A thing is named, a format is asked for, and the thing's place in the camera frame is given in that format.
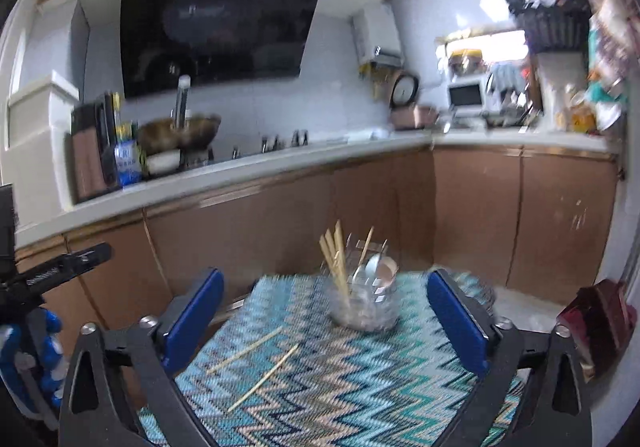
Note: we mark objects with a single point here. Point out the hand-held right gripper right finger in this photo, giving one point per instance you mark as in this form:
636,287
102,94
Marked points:
457,322

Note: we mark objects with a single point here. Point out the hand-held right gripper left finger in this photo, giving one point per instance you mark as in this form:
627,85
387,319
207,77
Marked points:
192,312

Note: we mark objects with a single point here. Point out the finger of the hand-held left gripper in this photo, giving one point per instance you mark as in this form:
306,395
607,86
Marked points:
70,262

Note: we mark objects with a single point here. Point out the clear plastic utensil holder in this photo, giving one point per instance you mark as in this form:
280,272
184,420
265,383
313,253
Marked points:
365,317

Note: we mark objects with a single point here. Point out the person's left hand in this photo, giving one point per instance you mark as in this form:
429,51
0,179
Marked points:
50,357

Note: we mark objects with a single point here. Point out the pink ceramic spoon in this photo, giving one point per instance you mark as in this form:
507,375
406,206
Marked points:
387,272

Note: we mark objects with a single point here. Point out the white pipe cover column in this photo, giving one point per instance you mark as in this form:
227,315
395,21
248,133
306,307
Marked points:
40,127

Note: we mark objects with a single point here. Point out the brown lower kitchen cabinets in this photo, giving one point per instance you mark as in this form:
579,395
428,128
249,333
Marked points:
475,217

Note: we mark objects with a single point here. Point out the blue label bottle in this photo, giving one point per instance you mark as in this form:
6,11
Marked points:
128,159

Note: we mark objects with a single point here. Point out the white bowl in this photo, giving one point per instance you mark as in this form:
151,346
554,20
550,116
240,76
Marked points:
164,161

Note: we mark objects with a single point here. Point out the dark red bag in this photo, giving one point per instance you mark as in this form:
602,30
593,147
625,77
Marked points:
597,327

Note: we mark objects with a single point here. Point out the zigzag knitted mat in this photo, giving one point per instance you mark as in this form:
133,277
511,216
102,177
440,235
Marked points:
325,392

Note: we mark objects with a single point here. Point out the gas stove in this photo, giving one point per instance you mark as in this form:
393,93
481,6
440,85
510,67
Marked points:
265,149

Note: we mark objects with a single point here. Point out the white kitchen countertop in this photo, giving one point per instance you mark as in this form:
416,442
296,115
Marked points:
300,152

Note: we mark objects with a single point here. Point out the pink pot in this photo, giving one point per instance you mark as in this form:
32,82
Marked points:
415,117

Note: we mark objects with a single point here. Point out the white microwave oven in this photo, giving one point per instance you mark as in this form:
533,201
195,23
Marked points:
466,94

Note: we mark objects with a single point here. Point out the round kitchen scale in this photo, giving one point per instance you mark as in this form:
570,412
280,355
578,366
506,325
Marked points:
404,89

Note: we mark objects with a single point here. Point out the black glass range hood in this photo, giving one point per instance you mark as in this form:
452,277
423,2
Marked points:
215,27

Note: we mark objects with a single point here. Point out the white water heater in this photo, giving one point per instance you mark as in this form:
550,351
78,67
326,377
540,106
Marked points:
377,34

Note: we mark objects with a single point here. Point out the black plastic crates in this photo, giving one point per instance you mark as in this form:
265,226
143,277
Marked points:
545,12

